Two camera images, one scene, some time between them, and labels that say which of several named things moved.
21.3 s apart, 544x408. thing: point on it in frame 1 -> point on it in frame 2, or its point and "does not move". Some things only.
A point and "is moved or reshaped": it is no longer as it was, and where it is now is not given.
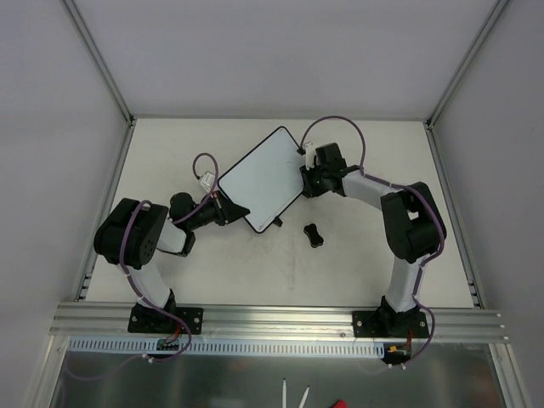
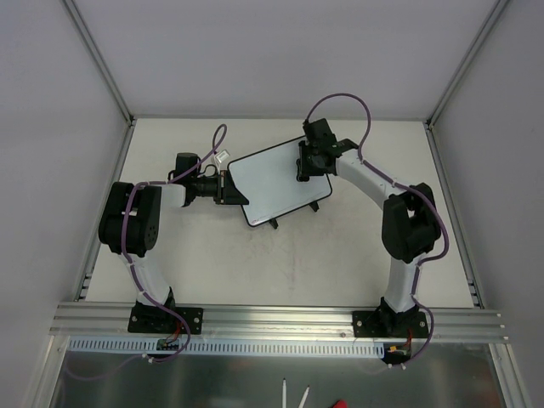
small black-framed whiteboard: x=267 y=180 is moved or reshaped
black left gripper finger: x=233 y=212 -> x=232 y=195
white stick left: x=284 y=393 does not move
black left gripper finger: x=226 y=202 -> x=229 y=184
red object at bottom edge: x=341 y=404 does not move
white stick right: x=303 y=400 does not move
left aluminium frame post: x=106 y=72 does not move
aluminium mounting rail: x=110 y=320 does not move
